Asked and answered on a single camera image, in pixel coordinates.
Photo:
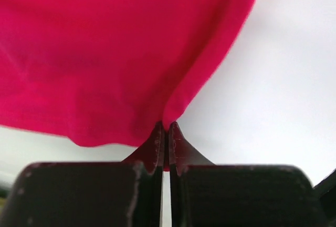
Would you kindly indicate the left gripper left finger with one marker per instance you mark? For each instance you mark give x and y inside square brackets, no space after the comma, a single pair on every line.
[125,193]

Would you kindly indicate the red t shirt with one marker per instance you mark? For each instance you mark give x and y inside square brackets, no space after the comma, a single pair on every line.
[106,71]

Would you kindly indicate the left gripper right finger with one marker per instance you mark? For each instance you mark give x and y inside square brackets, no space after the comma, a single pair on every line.
[205,194]

